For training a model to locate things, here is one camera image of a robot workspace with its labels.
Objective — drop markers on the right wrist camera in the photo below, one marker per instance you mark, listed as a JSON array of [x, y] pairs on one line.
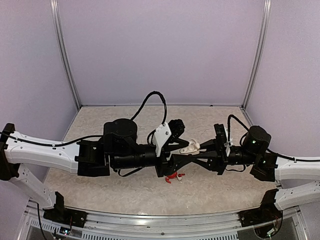
[[223, 142]]

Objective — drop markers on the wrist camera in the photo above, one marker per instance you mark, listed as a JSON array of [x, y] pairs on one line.
[[167, 133], [223, 142]]

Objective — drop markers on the front aluminium rail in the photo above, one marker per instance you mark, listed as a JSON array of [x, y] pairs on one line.
[[114, 226]]

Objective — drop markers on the left aluminium frame post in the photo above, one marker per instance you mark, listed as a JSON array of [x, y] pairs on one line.
[[57, 23]]

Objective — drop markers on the red earbud left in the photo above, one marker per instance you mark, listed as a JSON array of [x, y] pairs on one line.
[[168, 180]]

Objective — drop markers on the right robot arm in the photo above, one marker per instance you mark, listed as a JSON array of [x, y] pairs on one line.
[[266, 166]]

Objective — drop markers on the white earbud charging case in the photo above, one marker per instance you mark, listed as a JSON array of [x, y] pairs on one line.
[[192, 148]]

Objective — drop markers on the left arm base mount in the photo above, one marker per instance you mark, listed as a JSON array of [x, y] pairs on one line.
[[70, 217]]

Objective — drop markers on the aluminium frame post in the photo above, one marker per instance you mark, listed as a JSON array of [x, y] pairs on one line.
[[57, 23], [258, 53]]

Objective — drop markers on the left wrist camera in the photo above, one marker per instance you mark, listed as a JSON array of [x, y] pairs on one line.
[[167, 133]]

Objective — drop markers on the red round charging case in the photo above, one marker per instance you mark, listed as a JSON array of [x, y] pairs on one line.
[[172, 176]]

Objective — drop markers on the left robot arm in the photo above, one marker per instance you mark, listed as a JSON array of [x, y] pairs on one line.
[[90, 156]]

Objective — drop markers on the right aluminium frame post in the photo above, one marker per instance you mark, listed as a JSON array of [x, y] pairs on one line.
[[258, 53]]

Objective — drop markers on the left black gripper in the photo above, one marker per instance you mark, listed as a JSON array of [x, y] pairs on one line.
[[171, 166]]

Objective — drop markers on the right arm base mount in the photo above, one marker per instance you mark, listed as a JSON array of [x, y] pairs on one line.
[[258, 216]]

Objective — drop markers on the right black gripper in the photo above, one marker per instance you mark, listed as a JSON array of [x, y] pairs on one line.
[[216, 163]]

